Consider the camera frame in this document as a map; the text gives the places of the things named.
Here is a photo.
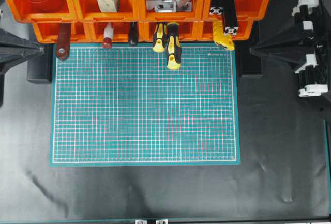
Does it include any metal bracket bottom edge left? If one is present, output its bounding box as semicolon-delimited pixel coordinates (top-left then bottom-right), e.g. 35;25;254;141
134;219;146;224

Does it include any yellow utility knife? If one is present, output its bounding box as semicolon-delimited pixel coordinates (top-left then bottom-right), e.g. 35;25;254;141
213;20;235;51

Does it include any brown wooden tool handle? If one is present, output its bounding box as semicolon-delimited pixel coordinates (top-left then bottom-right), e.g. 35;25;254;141
56;23;71;61

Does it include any black rack base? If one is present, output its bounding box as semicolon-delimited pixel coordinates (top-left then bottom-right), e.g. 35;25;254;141
26;44;53;84

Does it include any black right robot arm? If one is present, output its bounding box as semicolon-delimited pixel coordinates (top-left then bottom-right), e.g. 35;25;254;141
250;0;330;122

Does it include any green cutting mat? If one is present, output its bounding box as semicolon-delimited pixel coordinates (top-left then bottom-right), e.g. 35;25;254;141
50;43;240;167

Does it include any orange bin rack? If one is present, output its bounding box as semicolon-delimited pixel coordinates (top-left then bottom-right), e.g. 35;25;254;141
5;0;271;44

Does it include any metal bracket bottom edge right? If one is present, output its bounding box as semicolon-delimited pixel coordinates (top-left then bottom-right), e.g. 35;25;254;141
155;219;168;224

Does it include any yellow black screwdriver left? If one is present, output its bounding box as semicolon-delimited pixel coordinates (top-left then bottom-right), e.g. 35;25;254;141
153;22;168;53

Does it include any yellow black screwdriver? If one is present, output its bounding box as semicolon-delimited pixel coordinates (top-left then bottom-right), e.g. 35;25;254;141
153;22;168;53
165;22;182;70

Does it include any yellow black screwdriver right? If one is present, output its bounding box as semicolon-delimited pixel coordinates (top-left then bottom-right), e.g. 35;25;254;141
165;22;182;70

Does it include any white red glue bottle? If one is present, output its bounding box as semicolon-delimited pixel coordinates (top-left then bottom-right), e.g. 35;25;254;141
102;22;114;49

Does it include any metal bracket edge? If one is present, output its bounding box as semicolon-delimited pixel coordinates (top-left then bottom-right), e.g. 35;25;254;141
134;219;146;224
155;219;168;224

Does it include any dark tool handle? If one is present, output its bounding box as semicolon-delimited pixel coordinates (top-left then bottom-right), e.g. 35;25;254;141
128;22;139;47

